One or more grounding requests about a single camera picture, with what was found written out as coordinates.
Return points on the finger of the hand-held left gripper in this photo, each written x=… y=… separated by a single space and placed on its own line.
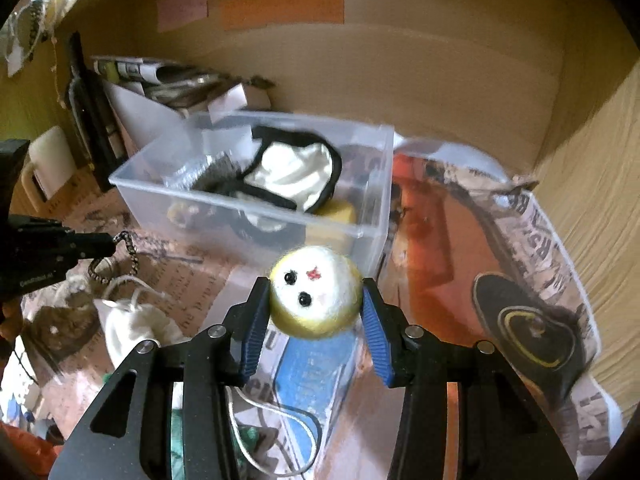
x=95 y=245

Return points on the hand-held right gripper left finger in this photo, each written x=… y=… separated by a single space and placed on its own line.
x=254 y=332

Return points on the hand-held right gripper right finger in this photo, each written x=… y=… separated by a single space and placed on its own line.
x=375 y=335

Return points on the white yellow felt ball toy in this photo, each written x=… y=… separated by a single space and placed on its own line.
x=315 y=292

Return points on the clear plastic storage bin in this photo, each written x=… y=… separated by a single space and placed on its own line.
x=350 y=160

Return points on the newspaper sheet with blue picture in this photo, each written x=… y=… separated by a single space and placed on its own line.
x=310 y=380

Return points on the white mug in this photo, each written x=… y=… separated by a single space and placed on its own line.
x=47 y=162

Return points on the newspaper sheet with orange picture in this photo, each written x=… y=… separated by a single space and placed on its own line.
x=450 y=270

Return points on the silver foil packet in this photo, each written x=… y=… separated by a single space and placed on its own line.
x=192 y=175

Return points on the yellow sponge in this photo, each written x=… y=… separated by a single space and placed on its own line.
x=340 y=212

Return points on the green cloth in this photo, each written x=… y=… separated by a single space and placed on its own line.
x=176 y=437

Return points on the black bottle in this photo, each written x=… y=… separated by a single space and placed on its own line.
x=82 y=105

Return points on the white cloth with black trim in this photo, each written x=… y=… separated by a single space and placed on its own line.
x=295 y=172

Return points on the rolled newspaper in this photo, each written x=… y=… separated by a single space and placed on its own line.
x=135 y=70

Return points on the pink sticky note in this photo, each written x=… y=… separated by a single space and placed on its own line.
x=182 y=5

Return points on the orange sticky note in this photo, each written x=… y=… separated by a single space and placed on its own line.
x=282 y=6

